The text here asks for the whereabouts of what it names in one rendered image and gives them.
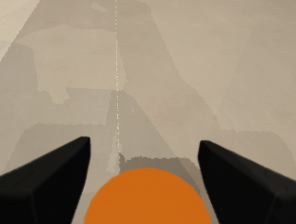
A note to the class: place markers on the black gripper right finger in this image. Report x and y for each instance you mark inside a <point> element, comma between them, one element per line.
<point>244,192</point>

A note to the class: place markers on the orange knob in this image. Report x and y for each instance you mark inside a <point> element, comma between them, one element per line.
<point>147,196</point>

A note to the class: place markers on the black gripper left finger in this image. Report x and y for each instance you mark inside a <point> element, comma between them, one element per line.
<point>46,190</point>

